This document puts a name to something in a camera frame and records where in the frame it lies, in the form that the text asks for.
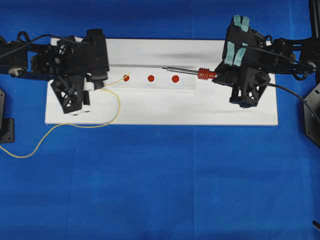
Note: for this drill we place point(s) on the blue table cloth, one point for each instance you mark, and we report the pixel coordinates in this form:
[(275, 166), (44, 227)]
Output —
[(126, 182)]

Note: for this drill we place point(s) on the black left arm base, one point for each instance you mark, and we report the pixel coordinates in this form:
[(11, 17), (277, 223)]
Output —
[(7, 125)]

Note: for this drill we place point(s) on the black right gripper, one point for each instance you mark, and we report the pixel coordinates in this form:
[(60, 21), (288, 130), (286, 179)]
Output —
[(239, 67)]

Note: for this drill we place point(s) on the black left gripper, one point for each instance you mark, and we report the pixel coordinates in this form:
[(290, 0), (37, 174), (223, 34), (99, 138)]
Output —
[(67, 61)]

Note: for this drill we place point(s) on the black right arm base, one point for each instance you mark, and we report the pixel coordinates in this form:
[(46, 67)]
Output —
[(311, 123)]

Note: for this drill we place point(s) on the red handled soldering iron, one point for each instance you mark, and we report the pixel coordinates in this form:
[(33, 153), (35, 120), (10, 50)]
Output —
[(201, 73)]

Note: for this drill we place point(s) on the red dot mark middle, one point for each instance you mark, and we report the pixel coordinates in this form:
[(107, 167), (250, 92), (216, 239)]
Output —
[(151, 78)]

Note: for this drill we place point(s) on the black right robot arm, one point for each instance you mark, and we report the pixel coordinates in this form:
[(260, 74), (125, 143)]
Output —
[(287, 57)]

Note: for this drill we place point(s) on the white work board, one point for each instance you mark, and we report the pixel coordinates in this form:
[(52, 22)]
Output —
[(190, 101)]

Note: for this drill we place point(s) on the red dot mark near iron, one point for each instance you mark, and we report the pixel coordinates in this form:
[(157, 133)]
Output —
[(175, 78)]

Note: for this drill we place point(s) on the black frame post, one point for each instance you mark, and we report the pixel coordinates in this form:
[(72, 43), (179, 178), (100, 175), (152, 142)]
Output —
[(314, 13)]

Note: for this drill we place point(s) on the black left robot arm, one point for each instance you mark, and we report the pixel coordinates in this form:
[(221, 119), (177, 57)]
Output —
[(15, 56)]

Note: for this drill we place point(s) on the red dot mark near solder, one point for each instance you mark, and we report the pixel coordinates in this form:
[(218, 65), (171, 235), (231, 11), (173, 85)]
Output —
[(126, 78)]

